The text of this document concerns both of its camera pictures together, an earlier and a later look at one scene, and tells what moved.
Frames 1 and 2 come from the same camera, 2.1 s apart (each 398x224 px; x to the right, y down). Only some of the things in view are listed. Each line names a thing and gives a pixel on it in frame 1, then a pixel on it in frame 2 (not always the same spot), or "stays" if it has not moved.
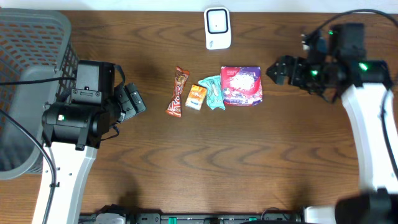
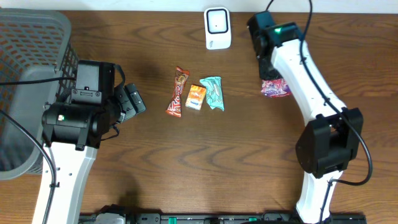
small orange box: x=196 y=96 stays
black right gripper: x=295 y=77 to x=265 y=74
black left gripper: x=131 y=101 stays
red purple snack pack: x=242 y=86 to x=275 y=88
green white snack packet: x=214 y=92 stays
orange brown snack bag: x=174 y=107 stays
